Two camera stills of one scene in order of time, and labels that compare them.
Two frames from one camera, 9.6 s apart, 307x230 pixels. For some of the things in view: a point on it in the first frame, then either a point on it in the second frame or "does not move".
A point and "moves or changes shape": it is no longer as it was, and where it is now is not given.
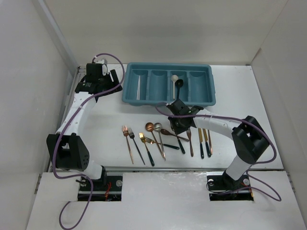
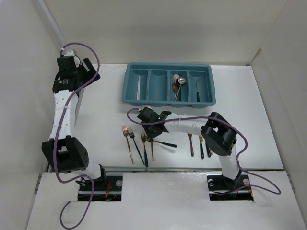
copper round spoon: x=149 y=127 moves or changes shape
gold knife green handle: x=201 y=142 does not move
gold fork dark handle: x=181 y=145 -> x=198 y=96
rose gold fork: x=125 y=131 does not move
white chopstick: x=139 y=86 does not move
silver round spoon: x=158 y=127 -> x=182 y=80
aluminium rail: x=165 y=169 does not move
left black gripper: x=113 y=80 -> x=90 y=73
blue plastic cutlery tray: x=146 y=84 does not move
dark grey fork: x=132 y=135 does not move
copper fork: x=188 y=132 does not move
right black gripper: x=177 y=130 -> x=150 y=134
